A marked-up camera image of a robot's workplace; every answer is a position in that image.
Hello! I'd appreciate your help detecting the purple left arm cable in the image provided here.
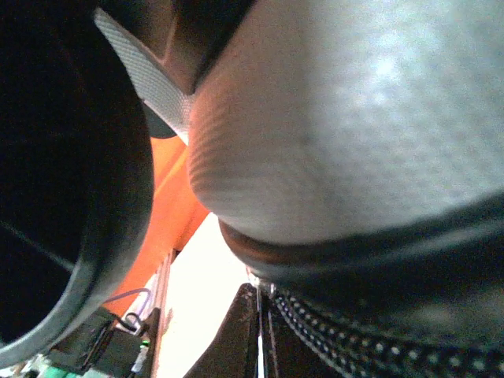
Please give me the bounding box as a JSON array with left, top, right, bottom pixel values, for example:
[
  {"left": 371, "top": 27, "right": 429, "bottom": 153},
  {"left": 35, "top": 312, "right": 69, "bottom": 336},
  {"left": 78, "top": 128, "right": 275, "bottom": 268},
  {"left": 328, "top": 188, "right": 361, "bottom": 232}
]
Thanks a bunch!
[{"left": 105, "top": 287, "right": 153, "bottom": 314}]

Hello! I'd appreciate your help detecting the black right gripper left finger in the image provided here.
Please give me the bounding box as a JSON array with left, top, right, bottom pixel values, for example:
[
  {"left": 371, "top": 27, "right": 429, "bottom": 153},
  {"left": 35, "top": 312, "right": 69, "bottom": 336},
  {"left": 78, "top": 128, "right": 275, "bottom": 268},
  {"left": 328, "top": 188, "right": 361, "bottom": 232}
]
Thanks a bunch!
[{"left": 184, "top": 283, "right": 261, "bottom": 378}]

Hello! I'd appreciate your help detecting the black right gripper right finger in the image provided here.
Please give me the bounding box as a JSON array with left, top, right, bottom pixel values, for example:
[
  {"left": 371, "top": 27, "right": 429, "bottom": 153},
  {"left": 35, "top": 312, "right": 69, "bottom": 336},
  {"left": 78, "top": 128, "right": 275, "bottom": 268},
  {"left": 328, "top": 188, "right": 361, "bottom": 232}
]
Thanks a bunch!
[{"left": 261, "top": 293, "right": 335, "bottom": 378}]

